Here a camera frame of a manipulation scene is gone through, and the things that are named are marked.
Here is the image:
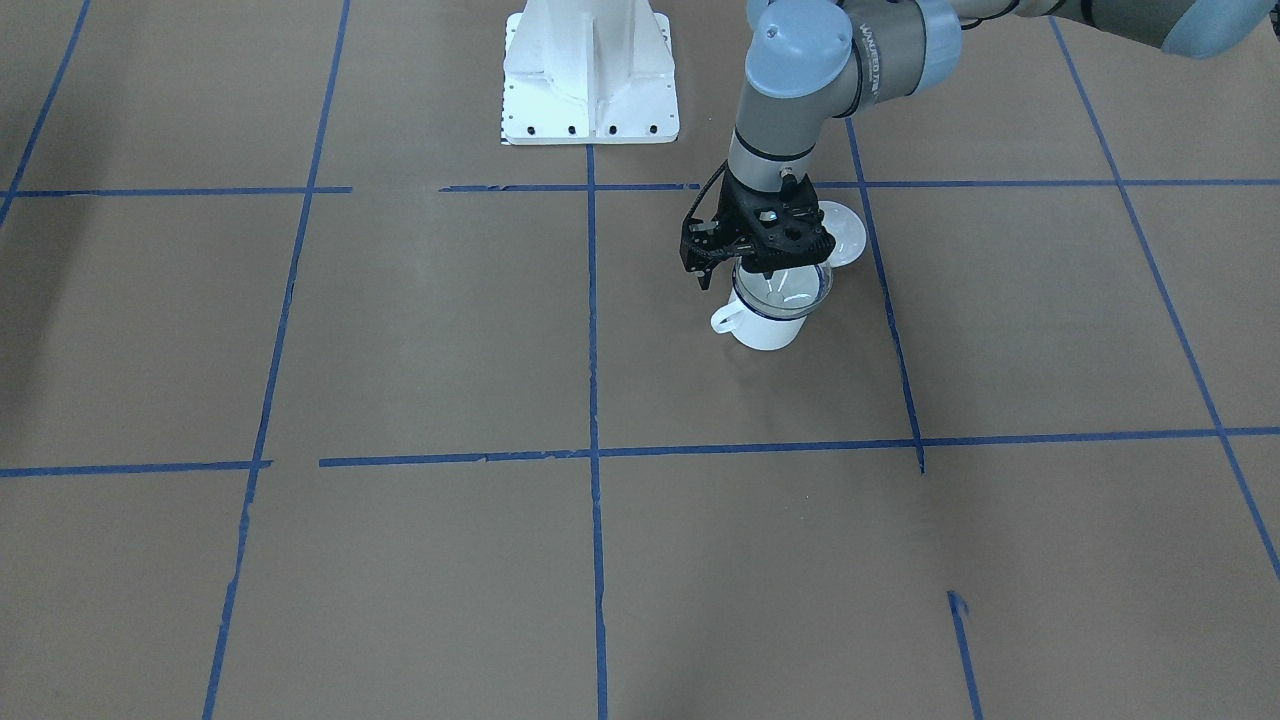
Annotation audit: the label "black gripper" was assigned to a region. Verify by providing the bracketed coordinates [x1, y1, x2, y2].
[680, 173, 801, 291]

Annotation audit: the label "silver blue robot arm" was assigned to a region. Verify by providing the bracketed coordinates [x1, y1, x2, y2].
[678, 1, 1276, 290]

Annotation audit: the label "white enamel mug blue rim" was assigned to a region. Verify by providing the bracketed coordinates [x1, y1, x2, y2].
[710, 288, 812, 351]

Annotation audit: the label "white ceramic lid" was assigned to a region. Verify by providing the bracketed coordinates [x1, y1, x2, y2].
[819, 200, 868, 269]

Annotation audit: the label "blue tape grid lines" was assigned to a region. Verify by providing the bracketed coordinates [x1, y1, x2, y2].
[3, 1, 1277, 719]

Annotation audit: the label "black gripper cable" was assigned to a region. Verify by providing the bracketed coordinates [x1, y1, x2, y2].
[684, 160, 731, 227]

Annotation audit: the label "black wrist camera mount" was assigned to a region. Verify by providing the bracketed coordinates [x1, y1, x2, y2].
[741, 199, 837, 275]

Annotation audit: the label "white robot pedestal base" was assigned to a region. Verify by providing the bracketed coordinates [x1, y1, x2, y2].
[500, 1, 680, 146]

